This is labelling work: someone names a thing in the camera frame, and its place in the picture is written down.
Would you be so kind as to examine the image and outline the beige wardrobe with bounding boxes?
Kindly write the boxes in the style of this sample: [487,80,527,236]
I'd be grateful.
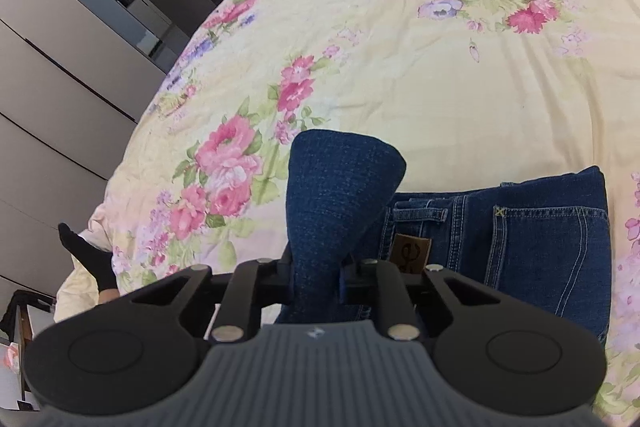
[1,0,164,303]

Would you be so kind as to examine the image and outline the black sock foot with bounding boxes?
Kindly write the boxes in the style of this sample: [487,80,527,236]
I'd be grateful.
[58,223,117,293]

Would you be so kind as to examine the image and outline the floral yellow bed quilt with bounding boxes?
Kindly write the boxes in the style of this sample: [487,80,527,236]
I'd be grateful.
[82,0,639,426]

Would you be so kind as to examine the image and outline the blue denim jeans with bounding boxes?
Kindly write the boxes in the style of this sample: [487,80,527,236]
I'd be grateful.
[279,130,612,339]

